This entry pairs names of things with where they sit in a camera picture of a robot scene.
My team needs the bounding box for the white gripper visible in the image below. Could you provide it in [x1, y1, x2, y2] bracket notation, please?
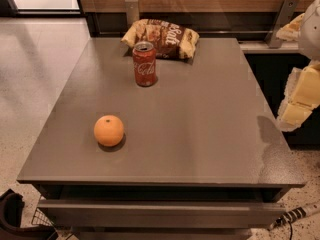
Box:
[276, 0, 320, 132]

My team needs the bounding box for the metal bracket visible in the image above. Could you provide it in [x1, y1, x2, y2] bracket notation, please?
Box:
[265, 0, 300, 49]
[125, 0, 140, 27]

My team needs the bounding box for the dark brown chair part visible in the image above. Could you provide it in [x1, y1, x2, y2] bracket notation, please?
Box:
[0, 189, 58, 240]

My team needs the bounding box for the brown chip bag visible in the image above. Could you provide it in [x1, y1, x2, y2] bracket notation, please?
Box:
[122, 19, 199, 60]

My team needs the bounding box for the left metal bracket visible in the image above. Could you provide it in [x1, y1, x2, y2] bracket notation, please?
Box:
[125, 0, 140, 27]

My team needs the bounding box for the red cola can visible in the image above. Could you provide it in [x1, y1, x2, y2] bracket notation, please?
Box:
[133, 41, 157, 87]

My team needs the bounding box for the orange fruit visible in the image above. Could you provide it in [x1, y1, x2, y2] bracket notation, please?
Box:
[94, 115, 124, 147]

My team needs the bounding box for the wire basket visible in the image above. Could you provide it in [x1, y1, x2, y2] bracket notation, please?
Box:
[31, 209, 53, 226]

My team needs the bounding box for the right metal bracket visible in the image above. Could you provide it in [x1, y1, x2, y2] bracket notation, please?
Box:
[265, 0, 300, 49]

